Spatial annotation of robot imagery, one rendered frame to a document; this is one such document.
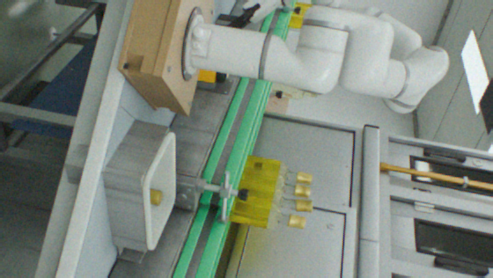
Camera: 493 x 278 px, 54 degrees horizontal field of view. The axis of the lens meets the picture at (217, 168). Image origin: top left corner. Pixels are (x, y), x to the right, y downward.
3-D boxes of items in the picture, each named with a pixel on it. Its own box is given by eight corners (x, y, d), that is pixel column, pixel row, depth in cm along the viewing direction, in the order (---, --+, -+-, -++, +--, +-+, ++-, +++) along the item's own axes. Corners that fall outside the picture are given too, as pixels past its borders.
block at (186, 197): (167, 208, 123) (194, 214, 122) (166, 181, 116) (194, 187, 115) (172, 199, 125) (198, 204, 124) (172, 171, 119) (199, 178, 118)
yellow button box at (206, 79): (189, 86, 147) (213, 91, 146) (190, 64, 142) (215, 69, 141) (195, 75, 152) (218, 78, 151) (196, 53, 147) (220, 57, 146)
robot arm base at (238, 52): (176, 67, 95) (253, 81, 93) (188, 2, 94) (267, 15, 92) (192, 77, 110) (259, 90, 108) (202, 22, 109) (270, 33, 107)
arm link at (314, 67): (255, 84, 98) (334, 99, 96) (268, 18, 95) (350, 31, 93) (260, 83, 108) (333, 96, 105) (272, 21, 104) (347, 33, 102)
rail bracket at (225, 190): (194, 219, 123) (242, 230, 121) (195, 170, 112) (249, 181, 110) (197, 210, 125) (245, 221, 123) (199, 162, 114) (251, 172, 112)
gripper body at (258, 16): (275, -17, 139) (242, 8, 142) (272, -23, 129) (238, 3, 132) (289, 5, 140) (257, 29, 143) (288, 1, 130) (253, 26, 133)
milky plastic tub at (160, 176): (114, 246, 107) (151, 256, 105) (103, 172, 92) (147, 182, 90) (142, 193, 119) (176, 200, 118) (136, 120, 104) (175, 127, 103)
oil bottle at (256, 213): (200, 215, 134) (276, 232, 131) (201, 201, 130) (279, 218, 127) (205, 201, 138) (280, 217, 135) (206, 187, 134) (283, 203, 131)
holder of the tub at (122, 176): (114, 259, 110) (147, 267, 109) (101, 171, 92) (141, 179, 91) (142, 207, 123) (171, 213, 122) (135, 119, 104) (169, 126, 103)
